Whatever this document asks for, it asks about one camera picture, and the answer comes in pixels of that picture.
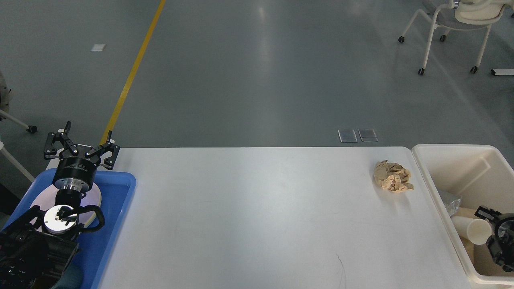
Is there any brown paper ball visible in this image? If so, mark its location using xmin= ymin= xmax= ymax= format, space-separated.
xmin=374 ymin=160 xmax=414 ymax=193

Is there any dark teal mug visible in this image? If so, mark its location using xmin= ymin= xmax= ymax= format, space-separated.
xmin=51 ymin=264 xmax=84 ymax=289

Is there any right clear floor plate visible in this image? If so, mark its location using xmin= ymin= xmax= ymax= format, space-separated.
xmin=358 ymin=128 xmax=378 ymax=142

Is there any brown paper bag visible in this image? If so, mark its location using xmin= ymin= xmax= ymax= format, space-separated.
xmin=454 ymin=207 xmax=479 ymax=264

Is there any chair leg with caster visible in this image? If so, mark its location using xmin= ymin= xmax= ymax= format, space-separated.
xmin=0 ymin=109 xmax=37 ymax=134

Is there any silver foil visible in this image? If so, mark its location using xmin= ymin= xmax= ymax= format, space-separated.
xmin=437 ymin=189 xmax=462 ymax=217

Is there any clear floor plate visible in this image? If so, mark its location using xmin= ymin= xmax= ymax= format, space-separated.
xmin=338 ymin=129 xmax=358 ymax=143
xmin=358 ymin=128 xmax=378 ymax=142

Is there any pink plate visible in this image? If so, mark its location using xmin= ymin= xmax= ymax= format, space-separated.
xmin=29 ymin=183 xmax=102 ymax=211

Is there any beige plastic bin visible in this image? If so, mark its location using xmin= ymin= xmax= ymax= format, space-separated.
xmin=412 ymin=144 xmax=514 ymax=289

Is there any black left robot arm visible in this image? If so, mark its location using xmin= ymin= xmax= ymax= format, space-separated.
xmin=1 ymin=122 xmax=120 ymax=289

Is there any left clear floor plate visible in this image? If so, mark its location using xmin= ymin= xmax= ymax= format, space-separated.
xmin=338 ymin=129 xmax=358 ymax=143

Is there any white paper cup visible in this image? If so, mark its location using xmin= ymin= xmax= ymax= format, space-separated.
xmin=451 ymin=216 xmax=492 ymax=245

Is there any white rolling chair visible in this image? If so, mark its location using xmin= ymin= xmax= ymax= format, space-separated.
xmin=398 ymin=0 xmax=513 ymax=75

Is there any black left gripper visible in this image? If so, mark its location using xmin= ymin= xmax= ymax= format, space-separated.
xmin=44 ymin=121 xmax=121 ymax=191

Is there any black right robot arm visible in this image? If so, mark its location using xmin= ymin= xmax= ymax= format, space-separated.
xmin=474 ymin=206 xmax=514 ymax=272

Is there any blue plastic tray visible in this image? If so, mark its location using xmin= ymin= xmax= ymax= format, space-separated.
xmin=0 ymin=168 xmax=137 ymax=289

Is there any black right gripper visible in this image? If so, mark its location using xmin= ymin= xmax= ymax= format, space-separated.
xmin=474 ymin=206 xmax=514 ymax=245

